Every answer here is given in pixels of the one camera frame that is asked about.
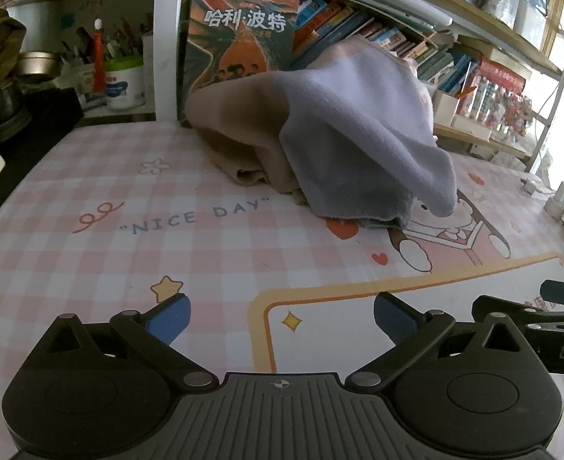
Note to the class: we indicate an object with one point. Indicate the white metal shelf frame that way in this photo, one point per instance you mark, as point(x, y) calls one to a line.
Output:
point(42, 19)

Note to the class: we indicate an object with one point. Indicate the pink checkered desk mat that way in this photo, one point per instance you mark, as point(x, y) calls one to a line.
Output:
point(122, 217)

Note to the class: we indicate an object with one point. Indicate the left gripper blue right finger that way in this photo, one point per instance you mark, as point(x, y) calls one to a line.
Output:
point(400, 321)

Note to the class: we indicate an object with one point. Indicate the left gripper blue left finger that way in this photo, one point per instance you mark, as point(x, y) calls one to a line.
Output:
point(160, 325)

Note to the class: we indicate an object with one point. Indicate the red boxed book set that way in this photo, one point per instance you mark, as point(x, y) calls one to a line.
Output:
point(486, 91)

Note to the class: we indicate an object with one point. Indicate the white green tub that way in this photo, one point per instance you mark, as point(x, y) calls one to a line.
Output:
point(124, 87)

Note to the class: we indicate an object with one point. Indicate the red tassel ornament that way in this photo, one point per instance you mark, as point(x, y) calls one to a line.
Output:
point(99, 69)

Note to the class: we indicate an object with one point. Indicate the metal bowl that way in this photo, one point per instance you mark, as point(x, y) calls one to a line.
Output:
point(38, 66)

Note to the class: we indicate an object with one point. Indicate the white power strip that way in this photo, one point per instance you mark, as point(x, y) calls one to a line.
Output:
point(554, 206)

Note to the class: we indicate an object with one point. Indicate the grey and beige sweater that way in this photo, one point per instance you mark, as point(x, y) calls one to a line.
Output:
point(350, 136)

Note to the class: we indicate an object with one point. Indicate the Harry Potter book box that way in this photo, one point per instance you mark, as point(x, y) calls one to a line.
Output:
point(232, 39)

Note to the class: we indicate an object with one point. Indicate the row of leaning books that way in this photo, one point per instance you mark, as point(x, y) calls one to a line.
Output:
point(323, 23)

